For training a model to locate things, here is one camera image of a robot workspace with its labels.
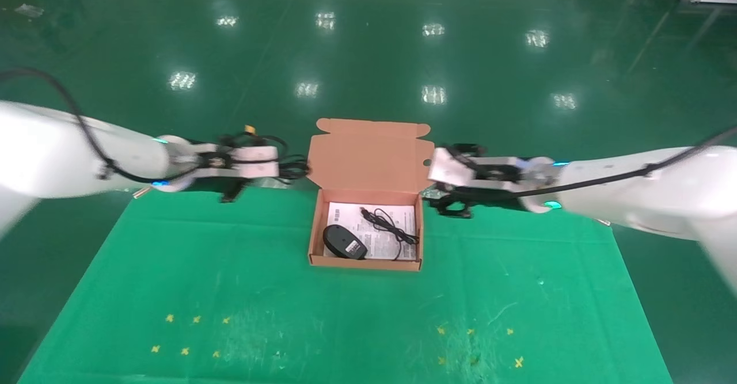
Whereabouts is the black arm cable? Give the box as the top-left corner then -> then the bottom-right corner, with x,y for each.
0,69 -> 311,184
449,125 -> 737,197

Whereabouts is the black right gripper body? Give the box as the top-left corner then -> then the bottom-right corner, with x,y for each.
461,191 -> 522,209

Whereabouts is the brown cardboard box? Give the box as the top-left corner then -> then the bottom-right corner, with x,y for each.
305,118 -> 435,272

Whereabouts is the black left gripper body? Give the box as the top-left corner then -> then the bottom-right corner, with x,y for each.
193,176 -> 271,192

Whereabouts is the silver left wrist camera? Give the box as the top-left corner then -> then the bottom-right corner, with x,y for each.
196,145 -> 280,178

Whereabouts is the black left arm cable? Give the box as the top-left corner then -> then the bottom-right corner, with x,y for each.
0,69 -> 311,184

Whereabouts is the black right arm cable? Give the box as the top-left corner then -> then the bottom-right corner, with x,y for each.
449,125 -> 737,197

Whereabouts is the white printed paper sheet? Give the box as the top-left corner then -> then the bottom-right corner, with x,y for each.
324,201 -> 416,261

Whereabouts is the black wired computer mouse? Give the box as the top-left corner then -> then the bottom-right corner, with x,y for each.
322,207 -> 420,261

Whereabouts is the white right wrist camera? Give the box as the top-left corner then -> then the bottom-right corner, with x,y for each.
427,147 -> 526,192

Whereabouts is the green table cloth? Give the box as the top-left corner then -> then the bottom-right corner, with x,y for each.
17,188 -> 674,384

